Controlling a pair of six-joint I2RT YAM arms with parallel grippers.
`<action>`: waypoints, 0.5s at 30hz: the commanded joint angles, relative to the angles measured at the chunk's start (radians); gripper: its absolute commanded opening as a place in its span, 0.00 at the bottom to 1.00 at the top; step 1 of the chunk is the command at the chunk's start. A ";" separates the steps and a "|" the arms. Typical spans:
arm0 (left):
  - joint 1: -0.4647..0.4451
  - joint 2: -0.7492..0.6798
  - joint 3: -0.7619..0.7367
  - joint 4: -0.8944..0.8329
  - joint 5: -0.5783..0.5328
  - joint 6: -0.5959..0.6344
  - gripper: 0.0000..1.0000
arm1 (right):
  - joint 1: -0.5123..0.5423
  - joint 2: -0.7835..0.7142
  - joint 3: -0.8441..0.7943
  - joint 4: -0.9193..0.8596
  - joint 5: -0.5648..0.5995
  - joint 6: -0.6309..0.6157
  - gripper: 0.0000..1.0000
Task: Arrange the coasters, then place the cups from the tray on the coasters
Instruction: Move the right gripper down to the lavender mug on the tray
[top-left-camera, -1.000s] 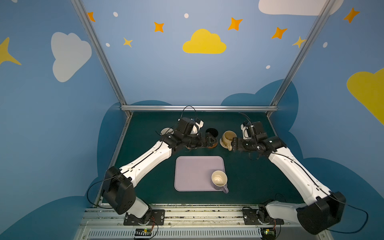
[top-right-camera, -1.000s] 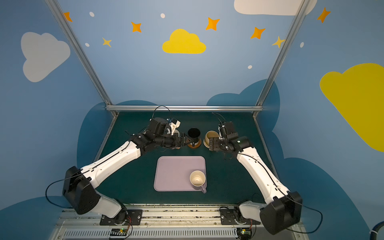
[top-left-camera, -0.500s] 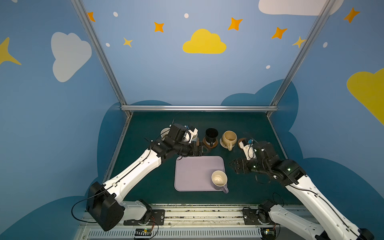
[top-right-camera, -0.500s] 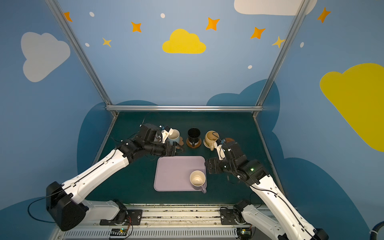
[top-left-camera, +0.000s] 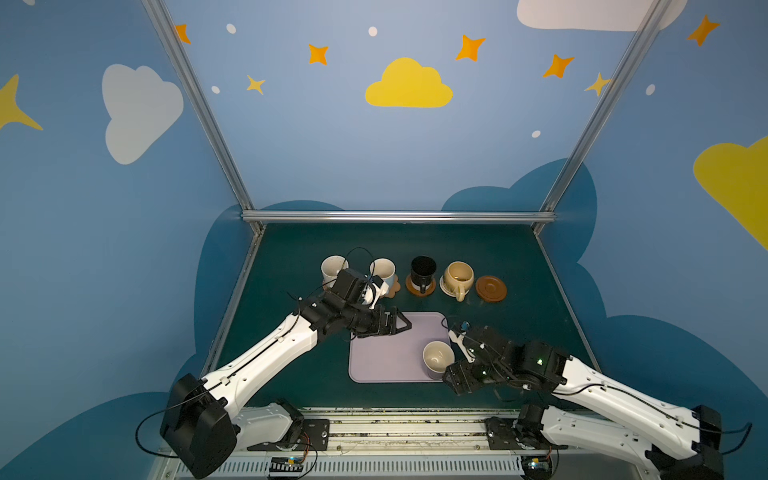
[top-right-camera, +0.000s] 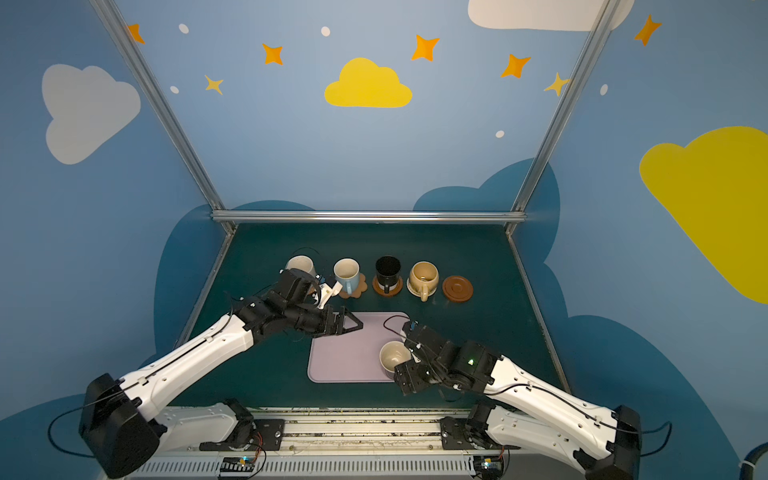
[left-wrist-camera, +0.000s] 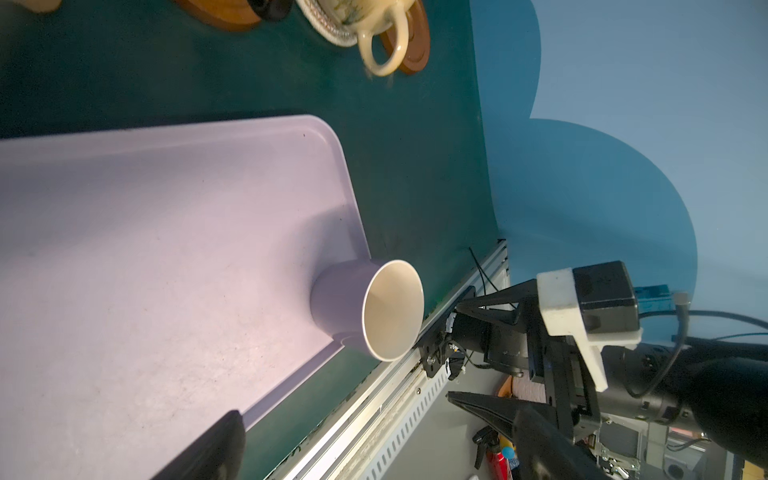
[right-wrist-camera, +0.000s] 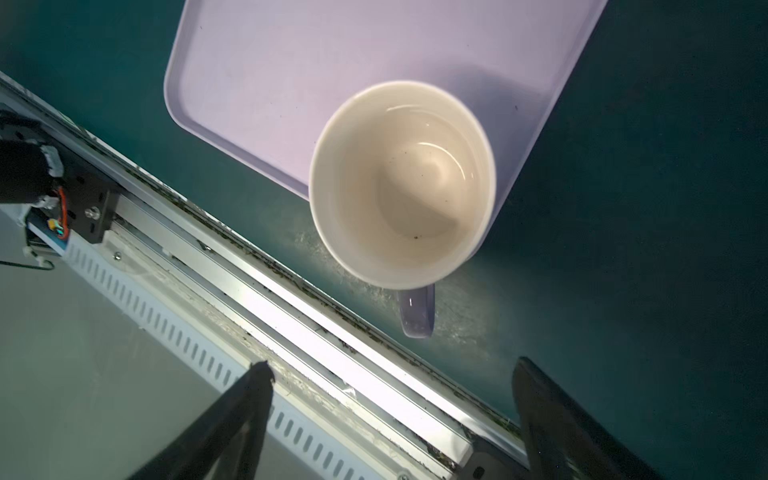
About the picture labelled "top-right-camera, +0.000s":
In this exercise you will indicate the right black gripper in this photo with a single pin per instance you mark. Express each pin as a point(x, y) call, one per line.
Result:
point(409, 372)

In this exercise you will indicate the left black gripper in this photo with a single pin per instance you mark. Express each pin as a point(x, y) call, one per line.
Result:
point(330, 321)

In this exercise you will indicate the lavender mug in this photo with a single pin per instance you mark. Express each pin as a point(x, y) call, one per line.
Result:
point(392, 354)

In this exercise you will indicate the light blue mug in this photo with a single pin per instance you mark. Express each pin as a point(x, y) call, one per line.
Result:
point(347, 273)

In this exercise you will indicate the dark wooden round coaster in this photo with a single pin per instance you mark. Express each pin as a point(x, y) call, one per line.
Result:
point(393, 290)

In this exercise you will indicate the brown wooden round coaster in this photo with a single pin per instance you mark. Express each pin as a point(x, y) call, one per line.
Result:
point(457, 289)

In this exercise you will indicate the black mug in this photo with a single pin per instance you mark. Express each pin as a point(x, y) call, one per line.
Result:
point(387, 271)

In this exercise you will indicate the white cream mug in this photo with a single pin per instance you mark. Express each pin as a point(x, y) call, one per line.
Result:
point(303, 263)

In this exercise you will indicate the white woven round coaster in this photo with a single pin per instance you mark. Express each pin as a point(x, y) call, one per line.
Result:
point(415, 290)

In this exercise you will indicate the yellow mug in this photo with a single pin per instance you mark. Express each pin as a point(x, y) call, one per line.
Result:
point(424, 273)

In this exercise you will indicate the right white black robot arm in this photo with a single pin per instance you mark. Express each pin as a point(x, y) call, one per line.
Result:
point(519, 410)

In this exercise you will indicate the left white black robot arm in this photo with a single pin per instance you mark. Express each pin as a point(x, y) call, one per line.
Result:
point(118, 421)

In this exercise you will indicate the flower shaped cork coaster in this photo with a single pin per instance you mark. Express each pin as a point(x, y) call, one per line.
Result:
point(357, 293)

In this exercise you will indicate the lavender plastic tray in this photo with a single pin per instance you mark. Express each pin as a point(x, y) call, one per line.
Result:
point(354, 357)

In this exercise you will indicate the right small circuit board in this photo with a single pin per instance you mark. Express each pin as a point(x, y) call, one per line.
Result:
point(487, 468)

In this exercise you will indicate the small circuit board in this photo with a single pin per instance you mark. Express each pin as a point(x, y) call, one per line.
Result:
point(237, 467)
point(487, 468)

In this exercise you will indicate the left small circuit board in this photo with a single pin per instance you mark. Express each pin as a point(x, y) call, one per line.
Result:
point(237, 467)

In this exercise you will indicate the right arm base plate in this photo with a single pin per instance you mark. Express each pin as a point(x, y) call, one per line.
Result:
point(468, 434)

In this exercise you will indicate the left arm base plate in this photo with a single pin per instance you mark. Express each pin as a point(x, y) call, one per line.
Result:
point(250, 435)

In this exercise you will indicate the aluminium frame rail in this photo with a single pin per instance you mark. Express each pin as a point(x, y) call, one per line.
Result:
point(360, 217)

